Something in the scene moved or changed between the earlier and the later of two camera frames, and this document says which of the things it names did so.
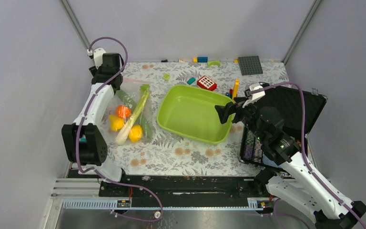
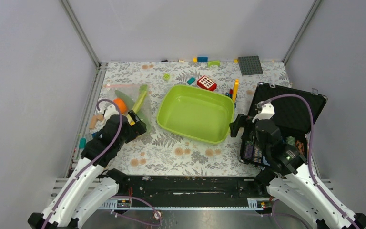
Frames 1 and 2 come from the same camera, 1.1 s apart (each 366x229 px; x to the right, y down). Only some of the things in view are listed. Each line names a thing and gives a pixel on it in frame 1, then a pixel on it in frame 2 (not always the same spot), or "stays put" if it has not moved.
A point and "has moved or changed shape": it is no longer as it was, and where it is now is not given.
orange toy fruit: [123, 111] has moved or changed shape
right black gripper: [224, 111] → [241, 120]
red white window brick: [205, 82] stays put
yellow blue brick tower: [234, 93] stays put
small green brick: [166, 77] stays put
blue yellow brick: [200, 59] stays put
